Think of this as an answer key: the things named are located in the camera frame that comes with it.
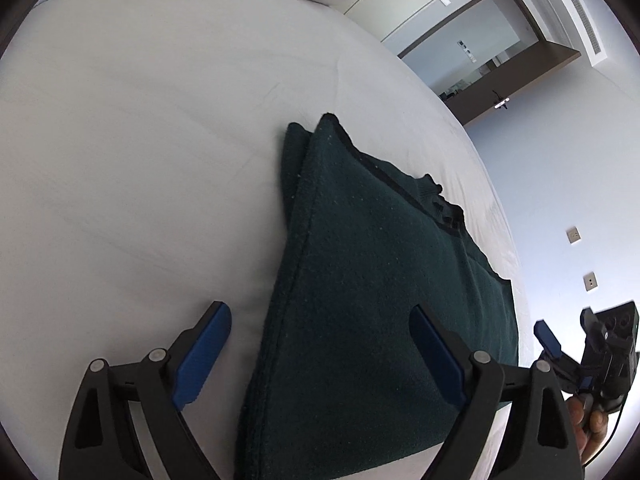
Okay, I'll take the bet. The dark green knit sweater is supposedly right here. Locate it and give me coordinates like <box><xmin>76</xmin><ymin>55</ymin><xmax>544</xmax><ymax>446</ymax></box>
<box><xmin>234</xmin><ymin>114</ymin><xmax>518</xmax><ymax>479</ymax></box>

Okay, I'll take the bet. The person right hand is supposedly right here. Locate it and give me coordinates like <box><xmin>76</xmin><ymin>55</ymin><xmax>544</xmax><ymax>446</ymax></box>
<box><xmin>566</xmin><ymin>396</ymin><xmax>608</xmax><ymax>465</ymax></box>

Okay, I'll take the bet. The white bed mattress sheet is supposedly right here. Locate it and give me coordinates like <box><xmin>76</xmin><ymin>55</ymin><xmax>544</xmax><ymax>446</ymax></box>
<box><xmin>1</xmin><ymin>0</ymin><xmax>529</xmax><ymax>479</ymax></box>

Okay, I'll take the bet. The dark brown door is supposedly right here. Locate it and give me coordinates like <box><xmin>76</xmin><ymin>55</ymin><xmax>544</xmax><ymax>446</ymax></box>
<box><xmin>444</xmin><ymin>41</ymin><xmax>582</xmax><ymax>125</ymax></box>

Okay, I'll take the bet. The ceiling air vent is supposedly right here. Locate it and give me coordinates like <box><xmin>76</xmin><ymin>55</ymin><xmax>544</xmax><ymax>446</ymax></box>
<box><xmin>570</xmin><ymin>0</ymin><xmax>604</xmax><ymax>56</ymax></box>

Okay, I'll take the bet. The metal door handle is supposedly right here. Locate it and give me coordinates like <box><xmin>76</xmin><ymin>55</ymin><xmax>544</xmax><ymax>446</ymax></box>
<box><xmin>494</xmin><ymin>90</ymin><xmax>511</xmax><ymax>110</ymax></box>

